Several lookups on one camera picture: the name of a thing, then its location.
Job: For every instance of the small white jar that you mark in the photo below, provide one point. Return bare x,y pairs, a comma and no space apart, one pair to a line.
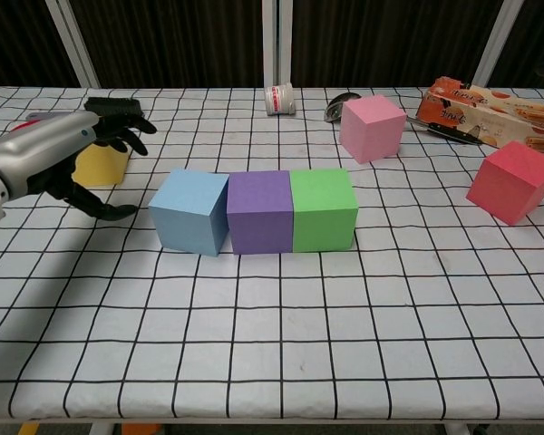
278,99

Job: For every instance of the red foam cube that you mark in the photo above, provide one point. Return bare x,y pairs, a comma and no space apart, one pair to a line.
512,181

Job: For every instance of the black pleated curtain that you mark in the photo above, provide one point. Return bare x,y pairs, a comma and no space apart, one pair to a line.
163,41

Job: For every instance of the blue foam cube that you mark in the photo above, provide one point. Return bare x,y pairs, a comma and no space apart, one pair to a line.
186,213

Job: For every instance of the white black grid tablecloth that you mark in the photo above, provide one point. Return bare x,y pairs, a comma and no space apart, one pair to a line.
272,340

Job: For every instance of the white slanted frame post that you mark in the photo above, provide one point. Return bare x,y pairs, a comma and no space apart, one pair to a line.
72,50
494,45

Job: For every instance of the purple foam cube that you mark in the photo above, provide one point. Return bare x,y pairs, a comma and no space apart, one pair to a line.
260,213

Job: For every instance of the orange biscuit box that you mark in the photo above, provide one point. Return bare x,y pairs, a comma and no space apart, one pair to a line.
480,118

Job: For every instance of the green foam cube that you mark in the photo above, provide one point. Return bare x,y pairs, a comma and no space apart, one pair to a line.
322,213

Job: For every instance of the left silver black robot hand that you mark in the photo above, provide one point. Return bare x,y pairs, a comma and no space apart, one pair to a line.
36,145

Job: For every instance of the pink foam cube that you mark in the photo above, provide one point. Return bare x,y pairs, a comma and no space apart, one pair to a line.
372,129

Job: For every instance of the red round plastic disc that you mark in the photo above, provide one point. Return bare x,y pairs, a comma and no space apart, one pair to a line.
25,127

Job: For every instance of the white upright frame post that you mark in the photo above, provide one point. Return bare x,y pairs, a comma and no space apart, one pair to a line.
272,45

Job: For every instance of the yellow foam cube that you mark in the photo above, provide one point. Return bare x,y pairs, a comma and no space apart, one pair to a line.
102,167

